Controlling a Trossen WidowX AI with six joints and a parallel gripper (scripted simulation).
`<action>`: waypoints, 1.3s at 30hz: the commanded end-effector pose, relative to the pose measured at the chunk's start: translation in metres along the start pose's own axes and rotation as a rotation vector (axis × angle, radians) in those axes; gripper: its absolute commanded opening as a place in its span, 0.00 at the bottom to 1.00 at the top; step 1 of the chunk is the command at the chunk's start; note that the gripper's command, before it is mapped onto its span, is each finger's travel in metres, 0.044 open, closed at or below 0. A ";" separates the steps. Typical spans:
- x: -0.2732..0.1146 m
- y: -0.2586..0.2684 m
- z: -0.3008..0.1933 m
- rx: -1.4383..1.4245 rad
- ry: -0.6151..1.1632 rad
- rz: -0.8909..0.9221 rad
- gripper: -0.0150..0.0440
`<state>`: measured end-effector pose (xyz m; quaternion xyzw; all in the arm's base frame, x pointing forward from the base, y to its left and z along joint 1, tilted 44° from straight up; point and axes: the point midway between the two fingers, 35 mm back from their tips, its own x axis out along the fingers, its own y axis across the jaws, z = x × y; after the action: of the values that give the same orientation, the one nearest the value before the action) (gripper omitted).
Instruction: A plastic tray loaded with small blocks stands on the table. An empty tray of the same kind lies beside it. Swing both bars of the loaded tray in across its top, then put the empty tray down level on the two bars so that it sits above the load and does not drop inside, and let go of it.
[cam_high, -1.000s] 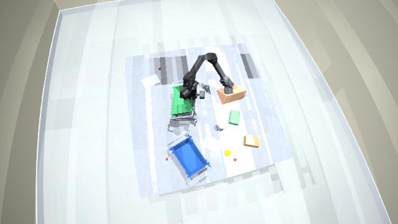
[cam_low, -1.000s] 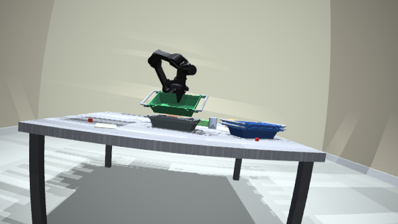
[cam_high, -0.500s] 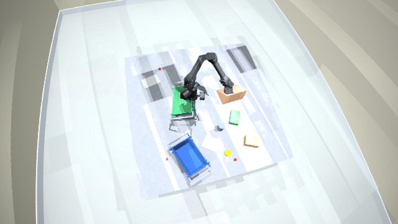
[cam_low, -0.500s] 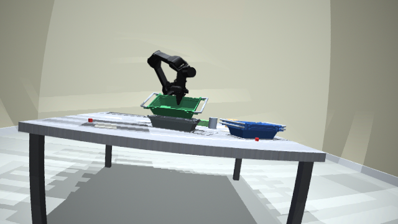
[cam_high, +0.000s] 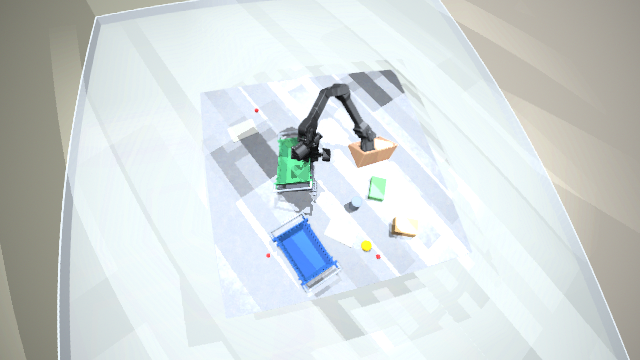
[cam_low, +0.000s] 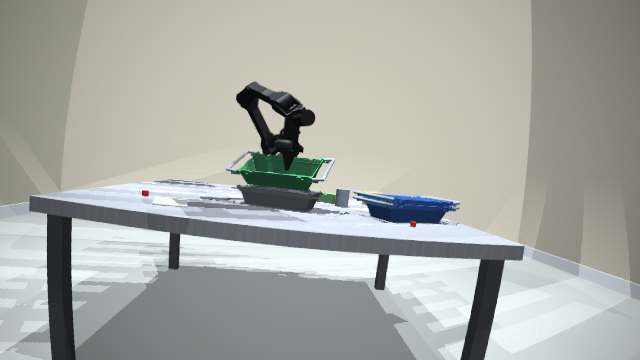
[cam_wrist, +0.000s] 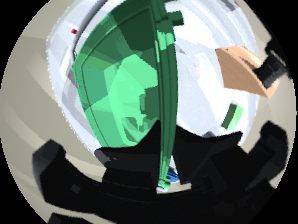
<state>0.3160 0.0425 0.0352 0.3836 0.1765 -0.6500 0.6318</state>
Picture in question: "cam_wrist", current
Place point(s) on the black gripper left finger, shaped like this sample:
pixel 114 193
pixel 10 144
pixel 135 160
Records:
pixel 145 156

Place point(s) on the light green rectangular block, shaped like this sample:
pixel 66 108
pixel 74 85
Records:
pixel 232 117

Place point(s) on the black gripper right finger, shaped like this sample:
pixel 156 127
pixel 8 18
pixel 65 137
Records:
pixel 191 151

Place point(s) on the blue plastic tray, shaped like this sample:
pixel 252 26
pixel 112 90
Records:
pixel 172 172

